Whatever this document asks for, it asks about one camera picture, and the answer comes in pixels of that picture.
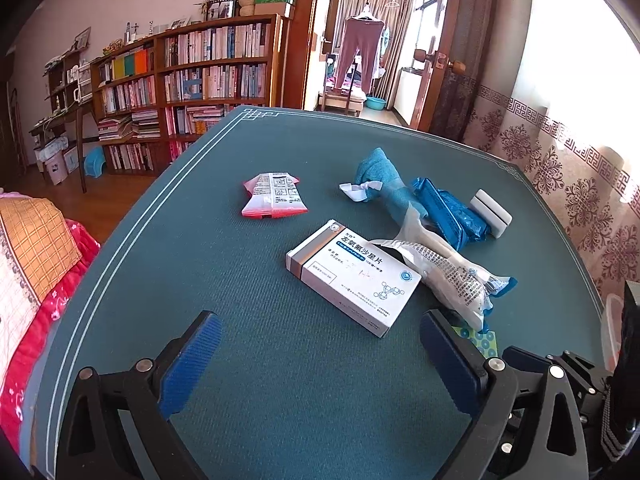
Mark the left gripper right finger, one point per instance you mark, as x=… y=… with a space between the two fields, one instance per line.
x=484 y=389

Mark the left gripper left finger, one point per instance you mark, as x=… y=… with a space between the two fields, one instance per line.
x=93 y=443

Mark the white bandage packet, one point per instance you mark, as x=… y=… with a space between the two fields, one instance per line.
x=458 y=283

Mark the short blue wafer packet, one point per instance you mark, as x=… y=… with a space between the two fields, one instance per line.
x=455 y=222

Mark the white blue medicine box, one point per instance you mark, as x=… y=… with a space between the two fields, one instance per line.
x=357 y=277

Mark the teal towel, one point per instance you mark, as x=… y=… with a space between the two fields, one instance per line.
x=378 y=179

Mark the red white snack packet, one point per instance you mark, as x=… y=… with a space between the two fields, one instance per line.
x=273 y=195

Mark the clear plastic storage bin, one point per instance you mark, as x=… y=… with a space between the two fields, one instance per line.
x=611 y=331

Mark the red orange bed quilt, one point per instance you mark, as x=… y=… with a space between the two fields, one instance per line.
x=44 y=256

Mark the blue plastic stool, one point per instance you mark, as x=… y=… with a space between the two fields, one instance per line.
x=94 y=162

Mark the pink storage bin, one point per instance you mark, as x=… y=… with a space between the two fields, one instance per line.
x=56 y=168

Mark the patterned white curtain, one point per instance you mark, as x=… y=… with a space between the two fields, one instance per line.
x=559 y=98

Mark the large wooden bookshelf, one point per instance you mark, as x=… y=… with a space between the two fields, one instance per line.
x=156 y=97

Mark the small wooden shelf desk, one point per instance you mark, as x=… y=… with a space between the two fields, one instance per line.
x=70 y=97

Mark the teal wash basin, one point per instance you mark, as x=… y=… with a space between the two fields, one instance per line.
x=375 y=103

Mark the wooden door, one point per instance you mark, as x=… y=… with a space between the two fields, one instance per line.
x=433 y=52

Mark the hanging pink trousers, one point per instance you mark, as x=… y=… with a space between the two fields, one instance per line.
x=361 y=37

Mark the framed photo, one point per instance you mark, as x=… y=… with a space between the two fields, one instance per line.
x=217 y=9

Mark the dark brown curtain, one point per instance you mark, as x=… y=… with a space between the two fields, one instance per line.
x=474 y=23

